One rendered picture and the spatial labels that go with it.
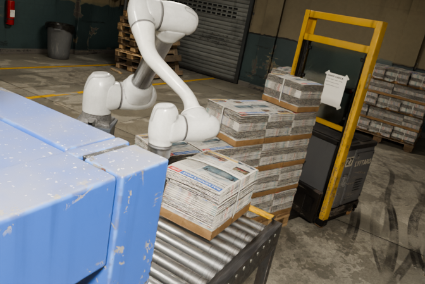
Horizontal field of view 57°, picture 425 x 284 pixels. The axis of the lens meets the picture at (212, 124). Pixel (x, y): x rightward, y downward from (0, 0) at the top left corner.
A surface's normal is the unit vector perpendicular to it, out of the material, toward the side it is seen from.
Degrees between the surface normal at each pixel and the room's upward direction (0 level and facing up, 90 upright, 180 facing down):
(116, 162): 0
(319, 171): 90
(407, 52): 90
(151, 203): 90
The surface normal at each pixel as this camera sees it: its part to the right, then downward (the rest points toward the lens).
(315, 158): -0.76, 0.05
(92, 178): 0.18, -0.94
